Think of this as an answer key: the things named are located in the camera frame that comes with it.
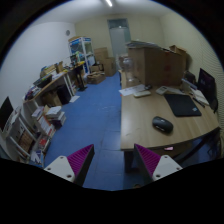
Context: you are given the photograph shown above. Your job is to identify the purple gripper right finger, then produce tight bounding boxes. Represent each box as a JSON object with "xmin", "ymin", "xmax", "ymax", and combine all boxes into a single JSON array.
[{"xmin": 133, "ymin": 144, "xmax": 182, "ymax": 184}]

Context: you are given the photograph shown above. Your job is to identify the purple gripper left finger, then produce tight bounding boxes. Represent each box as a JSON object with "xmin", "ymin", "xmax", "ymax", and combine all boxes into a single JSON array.
[{"xmin": 45, "ymin": 144, "xmax": 95, "ymax": 186}]

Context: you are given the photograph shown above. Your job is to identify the black computer mouse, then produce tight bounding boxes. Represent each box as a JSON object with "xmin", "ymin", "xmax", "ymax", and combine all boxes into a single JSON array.
[{"xmin": 152, "ymin": 116, "xmax": 173, "ymax": 133}]

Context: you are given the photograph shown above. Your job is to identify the black mouse pad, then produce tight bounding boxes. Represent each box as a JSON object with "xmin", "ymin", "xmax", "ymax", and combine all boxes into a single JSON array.
[{"xmin": 164, "ymin": 94, "xmax": 202, "ymax": 117}]

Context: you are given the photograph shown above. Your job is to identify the pink sticky note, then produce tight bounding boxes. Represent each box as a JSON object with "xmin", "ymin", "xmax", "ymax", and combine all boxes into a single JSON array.
[{"xmin": 164, "ymin": 147, "xmax": 174, "ymax": 151}]

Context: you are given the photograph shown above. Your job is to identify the white shelf desk left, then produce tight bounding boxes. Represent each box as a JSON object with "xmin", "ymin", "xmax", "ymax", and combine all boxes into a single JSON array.
[{"xmin": 21, "ymin": 70, "xmax": 76, "ymax": 158}]

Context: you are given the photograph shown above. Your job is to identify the wooden desk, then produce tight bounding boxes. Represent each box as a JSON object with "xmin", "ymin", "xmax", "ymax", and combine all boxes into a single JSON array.
[{"xmin": 119, "ymin": 70, "xmax": 221, "ymax": 173}]

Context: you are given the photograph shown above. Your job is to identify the stack of books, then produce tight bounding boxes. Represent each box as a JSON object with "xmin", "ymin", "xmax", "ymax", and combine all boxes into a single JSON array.
[{"xmin": 46, "ymin": 106, "xmax": 66, "ymax": 128}]

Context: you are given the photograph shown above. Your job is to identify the white keyboard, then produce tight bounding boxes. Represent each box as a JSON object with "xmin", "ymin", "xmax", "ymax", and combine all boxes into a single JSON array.
[{"xmin": 133, "ymin": 90, "xmax": 151, "ymax": 98}]

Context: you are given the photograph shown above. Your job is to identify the white calculator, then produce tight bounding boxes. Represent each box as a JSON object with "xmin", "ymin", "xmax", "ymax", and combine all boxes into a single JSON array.
[{"xmin": 156, "ymin": 86, "xmax": 168, "ymax": 95}]

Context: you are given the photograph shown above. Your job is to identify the black pen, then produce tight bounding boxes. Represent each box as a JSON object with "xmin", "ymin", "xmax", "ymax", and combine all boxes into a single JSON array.
[{"xmin": 192, "ymin": 97, "xmax": 205, "ymax": 108}]

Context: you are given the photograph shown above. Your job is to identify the white paper sheet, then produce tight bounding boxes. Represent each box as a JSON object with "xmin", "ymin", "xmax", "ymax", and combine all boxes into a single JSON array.
[{"xmin": 119, "ymin": 84, "xmax": 145, "ymax": 96}]

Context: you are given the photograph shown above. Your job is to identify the black monitor left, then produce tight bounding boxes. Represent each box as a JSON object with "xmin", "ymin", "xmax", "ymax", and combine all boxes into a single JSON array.
[{"xmin": 0, "ymin": 98, "xmax": 13, "ymax": 131}]

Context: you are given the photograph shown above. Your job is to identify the black monitor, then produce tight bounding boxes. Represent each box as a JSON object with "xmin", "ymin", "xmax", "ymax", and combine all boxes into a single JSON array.
[
  {"xmin": 0, "ymin": 98, "xmax": 13, "ymax": 131},
  {"xmin": 197, "ymin": 69, "xmax": 216, "ymax": 103}
]

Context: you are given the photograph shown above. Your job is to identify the cardboard box on floor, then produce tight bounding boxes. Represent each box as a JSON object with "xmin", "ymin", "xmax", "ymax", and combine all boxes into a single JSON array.
[{"xmin": 87, "ymin": 73, "xmax": 106, "ymax": 84}]

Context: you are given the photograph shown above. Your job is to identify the black monitor right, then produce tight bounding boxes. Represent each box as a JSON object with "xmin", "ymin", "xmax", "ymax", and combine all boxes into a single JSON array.
[{"xmin": 197, "ymin": 69, "xmax": 216, "ymax": 103}]

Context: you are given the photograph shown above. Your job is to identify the large cardboard box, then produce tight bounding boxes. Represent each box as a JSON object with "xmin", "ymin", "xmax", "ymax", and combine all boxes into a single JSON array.
[{"xmin": 128, "ymin": 47, "xmax": 184, "ymax": 86}]

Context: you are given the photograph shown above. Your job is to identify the stacked cardboard boxes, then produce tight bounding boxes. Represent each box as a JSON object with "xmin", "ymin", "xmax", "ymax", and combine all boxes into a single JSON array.
[{"xmin": 94, "ymin": 47, "xmax": 116, "ymax": 77}]

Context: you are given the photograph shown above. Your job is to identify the glass display cabinet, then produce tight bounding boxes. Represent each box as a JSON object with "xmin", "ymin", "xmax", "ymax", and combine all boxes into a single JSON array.
[{"xmin": 68, "ymin": 36, "xmax": 95, "ymax": 74}]

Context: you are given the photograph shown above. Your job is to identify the grey door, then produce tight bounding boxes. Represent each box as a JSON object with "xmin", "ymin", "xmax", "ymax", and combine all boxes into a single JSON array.
[{"xmin": 108, "ymin": 18, "xmax": 131, "ymax": 57}]

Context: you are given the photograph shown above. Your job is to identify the ceiling light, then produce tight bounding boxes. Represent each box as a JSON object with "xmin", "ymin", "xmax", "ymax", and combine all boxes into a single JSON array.
[{"xmin": 105, "ymin": 0, "xmax": 113, "ymax": 7}]

